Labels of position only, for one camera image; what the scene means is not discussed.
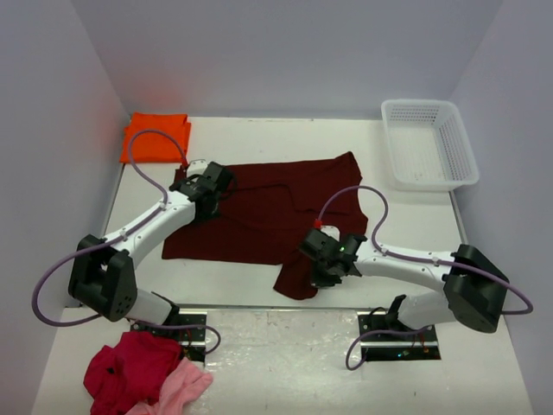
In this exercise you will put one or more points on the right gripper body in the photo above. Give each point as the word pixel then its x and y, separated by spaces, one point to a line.
pixel 324 276

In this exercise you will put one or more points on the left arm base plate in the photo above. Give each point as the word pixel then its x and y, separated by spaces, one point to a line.
pixel 192 340

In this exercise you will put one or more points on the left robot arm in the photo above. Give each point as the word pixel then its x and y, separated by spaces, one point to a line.
pixel 103 275

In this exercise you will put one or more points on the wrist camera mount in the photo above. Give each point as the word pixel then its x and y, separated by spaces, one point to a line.
pixel 198 164
pixel 329 230

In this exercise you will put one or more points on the white plastic basket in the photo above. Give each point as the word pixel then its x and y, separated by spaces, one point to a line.
pixel 428 145

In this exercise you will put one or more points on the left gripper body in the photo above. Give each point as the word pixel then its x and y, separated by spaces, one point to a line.
pixel 207 207

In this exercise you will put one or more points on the pink crumpled t-shirt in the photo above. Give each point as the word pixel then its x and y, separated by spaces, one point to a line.
pixel 182 387

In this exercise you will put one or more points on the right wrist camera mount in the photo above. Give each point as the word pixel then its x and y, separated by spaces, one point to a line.
pixel 329 230

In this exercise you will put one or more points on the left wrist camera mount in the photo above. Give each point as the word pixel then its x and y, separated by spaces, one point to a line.
pixel 198 164

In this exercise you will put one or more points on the crimson crumpled t-shirt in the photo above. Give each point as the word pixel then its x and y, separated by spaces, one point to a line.
pixel 133 371

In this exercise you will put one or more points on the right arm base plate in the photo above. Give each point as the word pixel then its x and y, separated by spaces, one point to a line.
pixel 382 347

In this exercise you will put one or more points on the orange folded t-shirt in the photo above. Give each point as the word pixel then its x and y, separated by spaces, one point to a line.
pixel 152 147

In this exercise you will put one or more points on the dark red t-shirt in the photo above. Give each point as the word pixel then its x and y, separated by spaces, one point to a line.
pixel 268 215

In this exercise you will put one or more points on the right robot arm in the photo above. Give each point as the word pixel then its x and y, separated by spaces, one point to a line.
pixel 463 286

